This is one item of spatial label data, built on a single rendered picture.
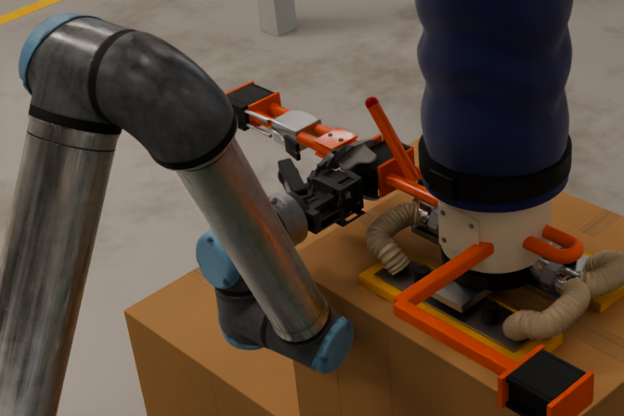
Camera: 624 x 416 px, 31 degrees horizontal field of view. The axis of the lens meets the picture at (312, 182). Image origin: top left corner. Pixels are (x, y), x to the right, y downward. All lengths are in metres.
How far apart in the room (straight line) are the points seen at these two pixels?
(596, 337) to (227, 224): 0.61
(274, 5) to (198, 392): 2.85
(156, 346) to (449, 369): 0.97
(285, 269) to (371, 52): 3.36
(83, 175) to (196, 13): 4.09
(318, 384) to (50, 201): 0.79
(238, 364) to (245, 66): 2.65
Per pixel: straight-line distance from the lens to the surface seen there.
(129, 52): 1.33
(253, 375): 2.34
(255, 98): 2.13
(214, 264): 1.73
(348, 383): 1.96
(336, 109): 4.43
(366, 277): 1.85
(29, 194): 1.42
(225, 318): 1.81
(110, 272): 3.68
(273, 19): 5.09
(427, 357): 1.74
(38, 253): 1.42
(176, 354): 2.46
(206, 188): 1.41
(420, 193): 1.84
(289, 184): 1.86
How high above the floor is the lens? 2.06
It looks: 31 degrees down
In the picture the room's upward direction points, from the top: 6 degrees counter-clockwise
